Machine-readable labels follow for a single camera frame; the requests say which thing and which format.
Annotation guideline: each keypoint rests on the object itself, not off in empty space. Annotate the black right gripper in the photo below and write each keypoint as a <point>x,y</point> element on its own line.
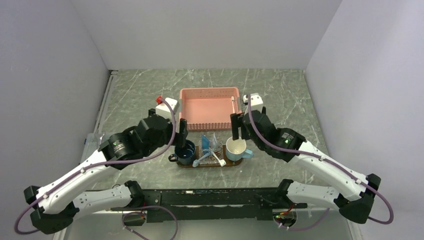
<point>237,121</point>

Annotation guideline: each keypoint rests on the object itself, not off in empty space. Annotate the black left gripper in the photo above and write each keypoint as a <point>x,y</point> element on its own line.
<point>180,136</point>

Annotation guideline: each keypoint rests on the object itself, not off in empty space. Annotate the dark navy mug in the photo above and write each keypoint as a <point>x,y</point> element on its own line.
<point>184,155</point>

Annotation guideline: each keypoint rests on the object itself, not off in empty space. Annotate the blue toothpaste tube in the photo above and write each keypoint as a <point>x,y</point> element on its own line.
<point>205,143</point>

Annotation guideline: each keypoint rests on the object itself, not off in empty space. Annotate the white and light-blue mug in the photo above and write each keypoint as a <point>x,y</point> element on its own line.
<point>236,150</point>

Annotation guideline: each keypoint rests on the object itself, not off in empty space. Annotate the silver toothpaste tube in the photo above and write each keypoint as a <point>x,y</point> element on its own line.
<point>214,142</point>

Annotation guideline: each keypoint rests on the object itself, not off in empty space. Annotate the clear textured glass dish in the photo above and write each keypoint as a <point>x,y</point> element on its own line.
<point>210,161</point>

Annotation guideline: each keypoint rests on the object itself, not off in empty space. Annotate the white toothbrush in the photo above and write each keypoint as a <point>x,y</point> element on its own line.
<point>233,101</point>
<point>220,160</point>

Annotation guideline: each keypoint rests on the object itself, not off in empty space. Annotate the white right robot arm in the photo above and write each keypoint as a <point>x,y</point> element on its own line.
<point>350,192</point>

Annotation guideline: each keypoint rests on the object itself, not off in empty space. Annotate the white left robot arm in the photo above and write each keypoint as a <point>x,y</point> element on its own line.
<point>58,204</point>

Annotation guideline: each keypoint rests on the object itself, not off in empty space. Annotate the white toothbrush at basket edge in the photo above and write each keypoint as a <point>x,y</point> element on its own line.
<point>233,101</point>

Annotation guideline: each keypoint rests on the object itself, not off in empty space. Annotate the pink perforated plastic basket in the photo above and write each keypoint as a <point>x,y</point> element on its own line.
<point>208,109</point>

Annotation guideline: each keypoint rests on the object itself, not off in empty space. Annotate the clear plastic screw box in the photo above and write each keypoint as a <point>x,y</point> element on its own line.
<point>91,145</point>

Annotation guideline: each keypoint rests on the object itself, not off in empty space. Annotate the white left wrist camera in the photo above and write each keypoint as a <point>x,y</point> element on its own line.
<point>166,107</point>

